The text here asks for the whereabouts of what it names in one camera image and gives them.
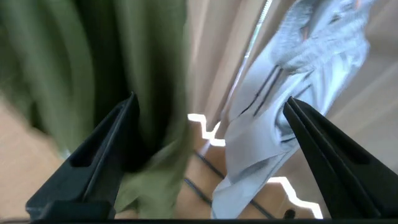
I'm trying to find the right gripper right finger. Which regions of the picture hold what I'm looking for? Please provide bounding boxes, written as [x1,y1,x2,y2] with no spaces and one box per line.
[282,96,398,218]

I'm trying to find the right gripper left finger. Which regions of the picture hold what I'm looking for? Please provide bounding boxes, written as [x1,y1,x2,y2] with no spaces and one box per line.
[26,92,141,220]

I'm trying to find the pale grey shorts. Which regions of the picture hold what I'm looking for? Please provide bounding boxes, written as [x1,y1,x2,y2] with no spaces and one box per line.
[211,0,373,220]

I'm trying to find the green printed shirt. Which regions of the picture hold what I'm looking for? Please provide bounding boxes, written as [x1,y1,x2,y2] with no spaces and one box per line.
[0,0,195,220]

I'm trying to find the black clothes rack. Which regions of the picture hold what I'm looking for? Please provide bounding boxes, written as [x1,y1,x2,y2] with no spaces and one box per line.
[183,151,297,220]

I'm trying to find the beige curtain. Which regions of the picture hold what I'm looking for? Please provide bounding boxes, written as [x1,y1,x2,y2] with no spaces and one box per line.
[185,0,398,200]

